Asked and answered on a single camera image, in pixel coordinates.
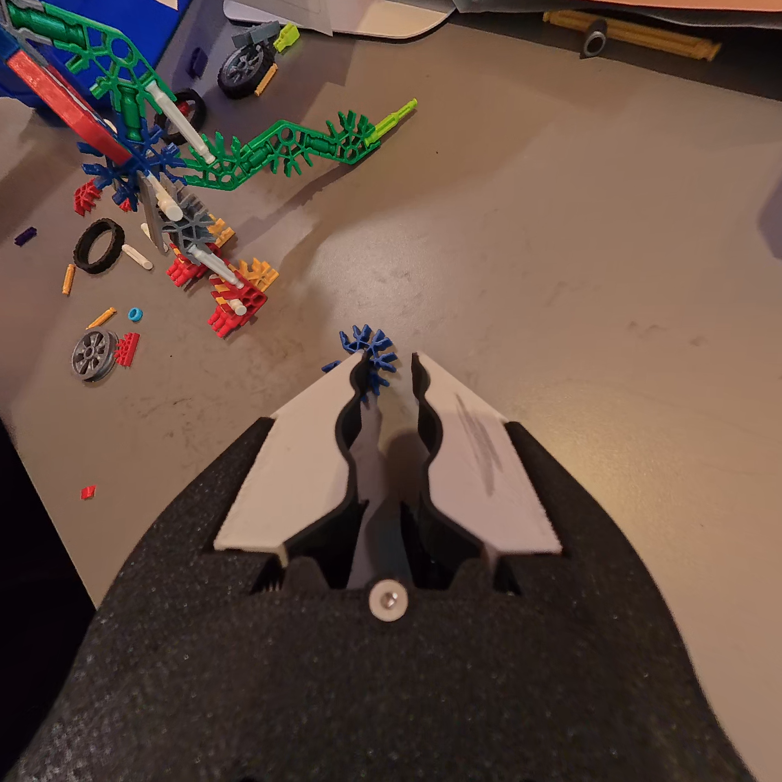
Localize grey connector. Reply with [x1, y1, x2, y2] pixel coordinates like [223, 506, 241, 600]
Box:
[232, 21, 282, 46]

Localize grey pulley wheel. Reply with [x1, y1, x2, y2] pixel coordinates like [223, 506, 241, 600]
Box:
[71, 328, 120, 383]

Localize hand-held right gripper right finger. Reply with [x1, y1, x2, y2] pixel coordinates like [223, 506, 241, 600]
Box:
[399, 351, 563, 589]

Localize yellow rods with grey clip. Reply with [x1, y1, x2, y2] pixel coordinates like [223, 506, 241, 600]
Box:
[543, 9, 722, 62]

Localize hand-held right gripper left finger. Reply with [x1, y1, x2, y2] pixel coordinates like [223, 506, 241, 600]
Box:
[214, 351, 373, 589]

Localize blue snowflake connector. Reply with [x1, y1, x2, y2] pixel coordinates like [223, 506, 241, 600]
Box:
[322, 324, 399, 404]

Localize blue plastic bin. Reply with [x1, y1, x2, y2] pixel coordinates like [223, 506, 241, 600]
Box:
[0, 0, 191, 120]

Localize colourful construction toy model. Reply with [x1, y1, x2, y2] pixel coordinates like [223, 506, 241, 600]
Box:
[0, 0, 419, 340]

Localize grey wheel with black tyre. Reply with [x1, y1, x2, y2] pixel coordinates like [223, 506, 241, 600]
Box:
[218, 42, 277, 100]

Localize black rubber tyre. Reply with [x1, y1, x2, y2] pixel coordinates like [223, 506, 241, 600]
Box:
[73, 218, 126, 275]
[156, 88, 207, 146]

